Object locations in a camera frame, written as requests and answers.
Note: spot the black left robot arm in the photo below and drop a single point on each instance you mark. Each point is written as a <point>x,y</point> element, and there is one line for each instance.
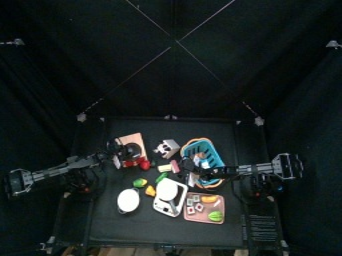
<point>54,170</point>

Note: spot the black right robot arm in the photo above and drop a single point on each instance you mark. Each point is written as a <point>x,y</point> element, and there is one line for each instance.
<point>262,168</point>

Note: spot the black round toy pan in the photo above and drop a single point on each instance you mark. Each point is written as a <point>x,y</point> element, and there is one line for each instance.
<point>133,150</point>

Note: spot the white toy pot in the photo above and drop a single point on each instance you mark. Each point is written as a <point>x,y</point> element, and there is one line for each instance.
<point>129,200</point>

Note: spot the red toy food block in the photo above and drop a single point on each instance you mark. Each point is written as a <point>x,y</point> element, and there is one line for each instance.
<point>130,163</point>

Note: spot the pink toy food slice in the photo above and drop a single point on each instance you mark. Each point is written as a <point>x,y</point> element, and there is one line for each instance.
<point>175,166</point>

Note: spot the light wooden cutting board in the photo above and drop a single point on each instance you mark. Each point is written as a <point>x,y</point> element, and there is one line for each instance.
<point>135,140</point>

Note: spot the red toy strawberry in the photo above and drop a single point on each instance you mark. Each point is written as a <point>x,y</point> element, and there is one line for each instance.
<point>145,165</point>

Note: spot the pale yellow toy block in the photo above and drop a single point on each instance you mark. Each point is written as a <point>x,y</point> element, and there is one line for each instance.
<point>165,168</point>

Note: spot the toy sushi piece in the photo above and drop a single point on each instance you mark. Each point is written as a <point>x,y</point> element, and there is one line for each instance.
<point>199,207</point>
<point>190,202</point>
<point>191,210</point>
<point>197,198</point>

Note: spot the white cube with black spots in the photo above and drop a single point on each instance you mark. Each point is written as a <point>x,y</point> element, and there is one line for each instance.
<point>167,148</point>

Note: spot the green toy vegetable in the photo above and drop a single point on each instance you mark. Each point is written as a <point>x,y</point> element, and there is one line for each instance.
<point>161,177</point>

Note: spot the blue basket with orange rim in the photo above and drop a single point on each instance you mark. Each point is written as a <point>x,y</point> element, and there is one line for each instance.
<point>213,151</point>

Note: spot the orange toy food piece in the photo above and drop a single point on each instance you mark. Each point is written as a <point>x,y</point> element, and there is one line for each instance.
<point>209,199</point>

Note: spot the green yellow toy pepper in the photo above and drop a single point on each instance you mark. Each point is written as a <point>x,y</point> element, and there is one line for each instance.
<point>139,182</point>

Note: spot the small white toy stick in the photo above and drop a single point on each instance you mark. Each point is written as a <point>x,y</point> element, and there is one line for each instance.
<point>217,202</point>

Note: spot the orange yellow toy fruit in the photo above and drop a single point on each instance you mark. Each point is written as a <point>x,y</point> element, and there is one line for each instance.
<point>151,191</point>

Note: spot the pink wooden tray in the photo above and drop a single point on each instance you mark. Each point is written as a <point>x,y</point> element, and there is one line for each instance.
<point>206,213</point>

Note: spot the green toy melon slice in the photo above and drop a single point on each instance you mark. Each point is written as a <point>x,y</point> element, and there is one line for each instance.
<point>215,216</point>

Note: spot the grey frame bracket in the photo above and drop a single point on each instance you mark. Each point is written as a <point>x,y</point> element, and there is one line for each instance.
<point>259,120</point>
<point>333,44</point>
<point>82,117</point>
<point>16,42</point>

